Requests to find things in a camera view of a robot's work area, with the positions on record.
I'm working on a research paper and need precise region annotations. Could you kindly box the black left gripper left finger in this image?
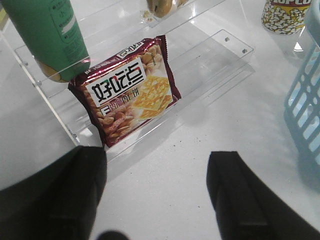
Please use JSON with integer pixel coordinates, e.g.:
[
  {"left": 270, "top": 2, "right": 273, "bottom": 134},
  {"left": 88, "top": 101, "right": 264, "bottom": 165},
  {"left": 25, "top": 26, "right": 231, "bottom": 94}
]
[{"left": 0, "top": 146, "right": 107, "bottom": 240}]

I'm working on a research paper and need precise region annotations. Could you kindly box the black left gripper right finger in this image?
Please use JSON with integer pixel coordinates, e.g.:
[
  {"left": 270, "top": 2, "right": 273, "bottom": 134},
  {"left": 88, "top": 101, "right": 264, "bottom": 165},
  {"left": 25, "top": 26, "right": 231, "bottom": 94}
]
[{"left": 206, "top": 151, "right": 320, "bottom": 240}]

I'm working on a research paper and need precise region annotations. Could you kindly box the bread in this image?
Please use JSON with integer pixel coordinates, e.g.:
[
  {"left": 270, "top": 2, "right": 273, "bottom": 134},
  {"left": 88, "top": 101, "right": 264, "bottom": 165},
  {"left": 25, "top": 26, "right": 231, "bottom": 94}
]
[{"left": 140, "top": 0, "right": 189, "bottom": 22}]

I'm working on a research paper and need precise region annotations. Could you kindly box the light blue plastic basket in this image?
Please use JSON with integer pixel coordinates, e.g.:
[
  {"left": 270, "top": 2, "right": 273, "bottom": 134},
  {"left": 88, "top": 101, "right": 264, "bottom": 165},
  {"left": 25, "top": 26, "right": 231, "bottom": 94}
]
[{"left": 283, "top": 0, "right": 320, "bottom": 191}]

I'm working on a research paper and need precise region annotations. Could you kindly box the maroon almond cracker packet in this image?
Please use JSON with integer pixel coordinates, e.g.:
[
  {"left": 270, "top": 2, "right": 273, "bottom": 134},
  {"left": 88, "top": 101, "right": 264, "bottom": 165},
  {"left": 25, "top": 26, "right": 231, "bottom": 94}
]
[{"left": 68, "top": 35, "right": 181, "bottom": 148}]

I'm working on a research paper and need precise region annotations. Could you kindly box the clear acrylic left display shelf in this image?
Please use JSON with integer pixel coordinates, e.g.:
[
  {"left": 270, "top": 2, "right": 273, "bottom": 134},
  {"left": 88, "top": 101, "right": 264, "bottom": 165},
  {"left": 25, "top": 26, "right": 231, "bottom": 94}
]
[{"left": 0, "top": 0, "right": 253, "bottom": 159}]

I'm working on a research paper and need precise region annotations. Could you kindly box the green plastic bottle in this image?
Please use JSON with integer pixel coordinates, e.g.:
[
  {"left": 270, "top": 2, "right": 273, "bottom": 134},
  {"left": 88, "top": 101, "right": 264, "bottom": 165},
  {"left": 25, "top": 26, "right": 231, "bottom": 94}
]
[{"left": 1, "top": 0, "right": 90, "bottom": 83}]

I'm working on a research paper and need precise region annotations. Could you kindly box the yellow popcorn paper cup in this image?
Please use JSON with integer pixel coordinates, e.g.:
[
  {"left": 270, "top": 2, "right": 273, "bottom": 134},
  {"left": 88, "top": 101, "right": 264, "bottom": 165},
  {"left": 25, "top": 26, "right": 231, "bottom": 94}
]
[{"left": 261, "top": 0, "right": 312, "bottom": 35}]

